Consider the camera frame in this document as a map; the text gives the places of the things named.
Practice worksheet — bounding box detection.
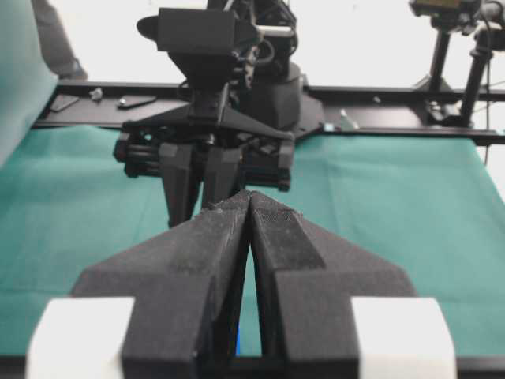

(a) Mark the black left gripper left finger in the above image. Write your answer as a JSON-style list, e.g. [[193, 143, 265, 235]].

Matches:
[[71, 190, 251, 378]]

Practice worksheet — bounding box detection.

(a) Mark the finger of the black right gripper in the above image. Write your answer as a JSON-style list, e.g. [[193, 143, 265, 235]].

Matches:
[[202, 147, 241, 208], [159, 143, 194, 227]]

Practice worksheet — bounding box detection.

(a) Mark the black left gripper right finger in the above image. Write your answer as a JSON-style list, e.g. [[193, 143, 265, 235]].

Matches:
[[249, 192, 417, 378]]

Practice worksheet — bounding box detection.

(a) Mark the right gripper rail body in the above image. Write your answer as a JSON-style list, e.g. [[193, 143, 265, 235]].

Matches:
[[113, 87, 294, 192]]

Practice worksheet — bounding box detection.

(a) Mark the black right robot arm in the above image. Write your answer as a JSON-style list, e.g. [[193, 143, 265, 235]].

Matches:
[[114, 1, 324, 227]]

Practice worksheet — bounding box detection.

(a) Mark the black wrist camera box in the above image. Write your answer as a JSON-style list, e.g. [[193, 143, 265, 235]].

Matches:
[[136, 6, 264, 56]]

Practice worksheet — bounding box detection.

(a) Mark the black table frame rail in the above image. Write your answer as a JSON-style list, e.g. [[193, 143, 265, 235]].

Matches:
[[31, 81, 505, 145]]

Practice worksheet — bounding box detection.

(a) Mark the black camera stand pole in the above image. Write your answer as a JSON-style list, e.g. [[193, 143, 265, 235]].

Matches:
[[409, 0, 482, 92]]

